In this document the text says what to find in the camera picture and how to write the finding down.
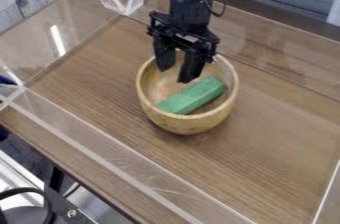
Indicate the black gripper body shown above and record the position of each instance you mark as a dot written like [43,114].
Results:
[185,35]

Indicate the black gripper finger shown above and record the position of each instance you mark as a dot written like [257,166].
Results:
[165,52]
[194,61]

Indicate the green rectangular block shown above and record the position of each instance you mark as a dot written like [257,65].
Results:
[194,97]

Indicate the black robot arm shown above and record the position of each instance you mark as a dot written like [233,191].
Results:
[193,13]

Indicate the brown wooden bowl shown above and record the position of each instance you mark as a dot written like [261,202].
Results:
[158,85]

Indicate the black table leg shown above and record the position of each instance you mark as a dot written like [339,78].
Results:
[57,179]

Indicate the clear acrylic tray wall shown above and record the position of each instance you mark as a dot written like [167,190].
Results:
[265,168]

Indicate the black metal bracket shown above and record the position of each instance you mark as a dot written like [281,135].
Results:
[69,214]

